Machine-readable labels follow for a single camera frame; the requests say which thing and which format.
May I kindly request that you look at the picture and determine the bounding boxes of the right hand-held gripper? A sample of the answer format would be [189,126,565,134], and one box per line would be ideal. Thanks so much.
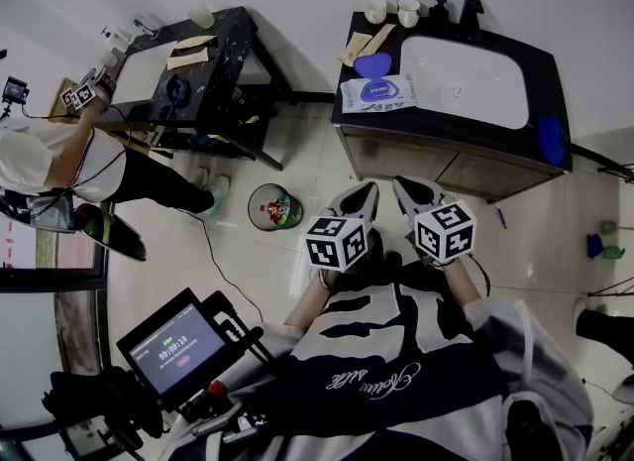
[393,174,477,267]

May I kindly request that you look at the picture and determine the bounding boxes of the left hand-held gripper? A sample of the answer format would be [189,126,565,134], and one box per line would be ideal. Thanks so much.
[305,181,385,273]

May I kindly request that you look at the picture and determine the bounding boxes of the white wet wipe pack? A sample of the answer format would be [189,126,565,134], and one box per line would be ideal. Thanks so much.
[341,70,418,115]

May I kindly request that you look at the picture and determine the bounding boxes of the blue round lid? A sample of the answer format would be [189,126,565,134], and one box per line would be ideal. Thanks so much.
[353,52,392,78]

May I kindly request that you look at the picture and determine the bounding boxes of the person's left forearm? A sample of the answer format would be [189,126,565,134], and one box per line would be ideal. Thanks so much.
[284,268,344,330]

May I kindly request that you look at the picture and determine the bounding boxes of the person's right forearm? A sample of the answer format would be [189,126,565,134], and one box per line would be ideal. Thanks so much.
[442,255,485,312]

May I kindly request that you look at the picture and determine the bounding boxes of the black top wooden sink cabinet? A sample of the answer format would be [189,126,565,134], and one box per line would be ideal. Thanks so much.
[334,10,575,205]

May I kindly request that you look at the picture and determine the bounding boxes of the white sink basin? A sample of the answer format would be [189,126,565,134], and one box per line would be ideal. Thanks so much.
[399,35,529,131]

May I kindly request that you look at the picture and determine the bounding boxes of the beige paper packet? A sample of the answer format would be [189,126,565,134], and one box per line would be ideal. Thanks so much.
[167,35,219,55]
[166,46,210,71]
[354,23,397,59]
[339,32,370,66]

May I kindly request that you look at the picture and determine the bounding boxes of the white enamel mug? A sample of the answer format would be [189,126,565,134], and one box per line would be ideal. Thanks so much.
[395,0,422,29]

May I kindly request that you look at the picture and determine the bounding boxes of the black faucet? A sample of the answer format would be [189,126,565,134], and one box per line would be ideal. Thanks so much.
[458,0,484,42]

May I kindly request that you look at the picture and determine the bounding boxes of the black marble table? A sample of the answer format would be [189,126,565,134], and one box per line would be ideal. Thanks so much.
[93,5,294,173]

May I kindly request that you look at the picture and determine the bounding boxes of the person's navy white shirt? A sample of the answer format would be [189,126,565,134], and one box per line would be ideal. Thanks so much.
[158,250,595,461]

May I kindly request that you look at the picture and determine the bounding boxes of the dark blue cloth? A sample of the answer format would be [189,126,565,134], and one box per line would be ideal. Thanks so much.
[158,74,193,121]

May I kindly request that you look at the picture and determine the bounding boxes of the black metal rack legs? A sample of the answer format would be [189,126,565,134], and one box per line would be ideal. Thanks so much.
[586,278,634,299]

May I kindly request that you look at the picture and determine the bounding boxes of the black screen monitor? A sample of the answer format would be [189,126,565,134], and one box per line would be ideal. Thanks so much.
[116,288,229,400]

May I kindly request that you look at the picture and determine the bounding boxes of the black office chair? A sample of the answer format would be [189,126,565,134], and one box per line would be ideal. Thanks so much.
[0,190,149,263]

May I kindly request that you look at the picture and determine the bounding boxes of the translucent plastic cup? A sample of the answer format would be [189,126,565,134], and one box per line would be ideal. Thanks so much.
[187,1,216,30]

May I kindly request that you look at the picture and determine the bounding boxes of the black wire trash bin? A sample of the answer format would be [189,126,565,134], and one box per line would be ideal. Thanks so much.
[247,182,304,233]

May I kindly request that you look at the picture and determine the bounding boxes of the black floor cable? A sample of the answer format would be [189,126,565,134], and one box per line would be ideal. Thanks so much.
[185,208,267,324]

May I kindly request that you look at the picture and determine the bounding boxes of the black window frame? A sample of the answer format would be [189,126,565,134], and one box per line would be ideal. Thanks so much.
[0,230,111,376]

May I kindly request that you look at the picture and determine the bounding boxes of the small black camera monitor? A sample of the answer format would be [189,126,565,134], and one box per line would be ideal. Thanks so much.
[1,75,31,119]

